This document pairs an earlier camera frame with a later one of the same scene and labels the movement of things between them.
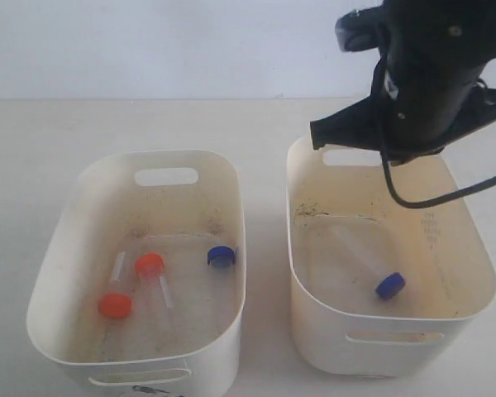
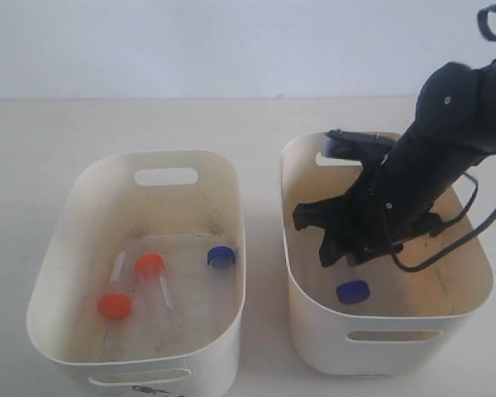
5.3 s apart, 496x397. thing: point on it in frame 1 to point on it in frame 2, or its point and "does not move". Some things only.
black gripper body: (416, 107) to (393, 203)
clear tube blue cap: (221, 257) does not move
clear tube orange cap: (155, 300) does not move
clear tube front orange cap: (116, 303) does not move
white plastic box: (374, 287) does not move
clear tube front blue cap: (391, 284) to (353, 292)
